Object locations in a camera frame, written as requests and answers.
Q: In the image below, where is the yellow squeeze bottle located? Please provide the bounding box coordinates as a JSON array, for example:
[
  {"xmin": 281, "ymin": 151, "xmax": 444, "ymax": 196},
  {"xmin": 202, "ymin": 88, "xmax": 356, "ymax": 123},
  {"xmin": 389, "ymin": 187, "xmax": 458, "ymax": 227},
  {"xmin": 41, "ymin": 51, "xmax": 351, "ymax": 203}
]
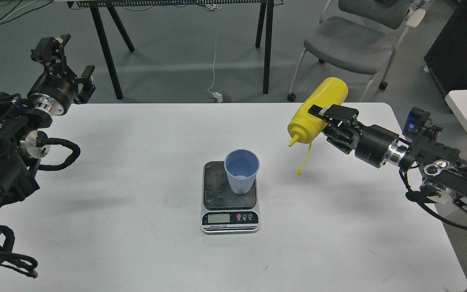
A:
[{"xmin": 287, "ymin": 77, "xmax": 349, "ymax": 176}]

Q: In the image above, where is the white power adapter plug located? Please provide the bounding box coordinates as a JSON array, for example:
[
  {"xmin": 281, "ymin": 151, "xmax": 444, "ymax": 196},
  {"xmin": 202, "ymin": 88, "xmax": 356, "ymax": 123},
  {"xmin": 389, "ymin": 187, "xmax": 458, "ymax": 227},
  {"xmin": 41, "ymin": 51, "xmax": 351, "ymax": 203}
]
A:
[{"xmin": 212, "ymin": 91, "xmax": 232, "ymax": 103}]

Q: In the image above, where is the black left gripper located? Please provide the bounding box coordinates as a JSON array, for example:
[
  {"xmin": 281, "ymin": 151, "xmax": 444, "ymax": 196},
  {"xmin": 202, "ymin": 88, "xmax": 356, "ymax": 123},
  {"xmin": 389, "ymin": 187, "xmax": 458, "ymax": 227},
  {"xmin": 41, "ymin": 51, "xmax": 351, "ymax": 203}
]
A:
[{"xmin": 28, "ymin": 34, "xmax": 96, "ymax": 115}]

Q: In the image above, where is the grey office chair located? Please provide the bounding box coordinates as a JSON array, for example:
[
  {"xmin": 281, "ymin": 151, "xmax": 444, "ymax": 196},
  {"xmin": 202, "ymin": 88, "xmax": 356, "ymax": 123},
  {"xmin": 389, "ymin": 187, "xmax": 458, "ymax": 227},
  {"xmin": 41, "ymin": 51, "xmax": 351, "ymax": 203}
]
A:
[{"xmin": 299, "ymin": 0, "xmax": 426, "ymax": 102}]

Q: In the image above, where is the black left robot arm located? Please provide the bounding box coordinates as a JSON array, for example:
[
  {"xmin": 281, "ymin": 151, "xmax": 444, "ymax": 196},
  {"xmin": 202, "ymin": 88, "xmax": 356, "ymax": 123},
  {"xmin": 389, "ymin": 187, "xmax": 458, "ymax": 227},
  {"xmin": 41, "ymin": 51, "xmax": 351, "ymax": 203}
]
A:
[{"xmin": 0, "ymin": 34, "xmax": 96, "ymax": 278}]

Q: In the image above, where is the light blue plastic cup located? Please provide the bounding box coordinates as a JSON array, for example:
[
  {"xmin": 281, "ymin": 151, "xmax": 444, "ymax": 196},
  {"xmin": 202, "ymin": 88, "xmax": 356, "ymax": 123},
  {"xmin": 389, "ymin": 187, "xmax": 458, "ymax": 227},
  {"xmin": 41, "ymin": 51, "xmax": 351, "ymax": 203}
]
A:
[{"xmin": 224, "ymin": 148, "xmax": 260, "ymax": 195}]

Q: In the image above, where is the digital kitchen scale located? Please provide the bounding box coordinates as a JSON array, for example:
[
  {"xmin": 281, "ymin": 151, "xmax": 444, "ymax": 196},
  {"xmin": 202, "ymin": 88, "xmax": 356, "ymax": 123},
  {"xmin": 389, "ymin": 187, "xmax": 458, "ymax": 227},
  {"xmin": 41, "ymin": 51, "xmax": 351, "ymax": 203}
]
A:
[{"xmin": 201, "ymin": 161, "xmax": 261, "ymax": 234}]

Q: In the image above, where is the black cabinet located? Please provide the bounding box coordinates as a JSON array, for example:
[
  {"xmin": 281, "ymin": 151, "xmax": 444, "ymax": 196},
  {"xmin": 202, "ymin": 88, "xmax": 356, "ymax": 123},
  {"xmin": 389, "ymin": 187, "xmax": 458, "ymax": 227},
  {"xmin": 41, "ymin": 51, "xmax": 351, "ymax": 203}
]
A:
[{"xmin": 424, "ymin": 0, "xmax": 467, "ymax": 95}]

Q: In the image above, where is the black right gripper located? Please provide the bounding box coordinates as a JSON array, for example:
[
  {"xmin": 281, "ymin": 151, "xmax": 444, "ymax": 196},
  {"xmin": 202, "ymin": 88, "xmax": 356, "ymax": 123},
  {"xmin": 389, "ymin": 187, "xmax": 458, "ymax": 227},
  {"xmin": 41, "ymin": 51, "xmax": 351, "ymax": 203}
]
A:
[{"xmin": 308, "ymin": 105, "xmax": 399, "ymax": 168}]

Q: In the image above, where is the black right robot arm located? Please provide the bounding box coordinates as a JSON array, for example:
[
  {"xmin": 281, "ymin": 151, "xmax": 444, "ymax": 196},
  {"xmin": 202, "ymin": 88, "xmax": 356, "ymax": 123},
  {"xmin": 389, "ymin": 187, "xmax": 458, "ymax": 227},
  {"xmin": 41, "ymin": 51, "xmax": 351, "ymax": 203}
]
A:
[{"xmin": 308, "ymin": 105, "xmax": 467, "ymax": 230}]

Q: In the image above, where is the white cable on floor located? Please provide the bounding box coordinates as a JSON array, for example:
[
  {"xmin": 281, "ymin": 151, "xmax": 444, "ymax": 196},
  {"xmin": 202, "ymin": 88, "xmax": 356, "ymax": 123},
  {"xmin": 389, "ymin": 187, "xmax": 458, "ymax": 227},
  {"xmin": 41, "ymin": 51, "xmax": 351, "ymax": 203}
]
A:
[{"xmin": 207, "ymin": 30, "xmax": 219, "ymax": 96}]

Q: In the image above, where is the black-legged background table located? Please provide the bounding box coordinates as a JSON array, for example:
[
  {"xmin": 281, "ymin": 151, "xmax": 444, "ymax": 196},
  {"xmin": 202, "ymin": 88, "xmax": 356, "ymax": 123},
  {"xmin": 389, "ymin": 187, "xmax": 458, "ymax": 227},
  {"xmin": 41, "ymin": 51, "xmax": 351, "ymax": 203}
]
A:
[{"xmin": 66, "ymin": 0, "xmax": 285, "ymax": 100}]

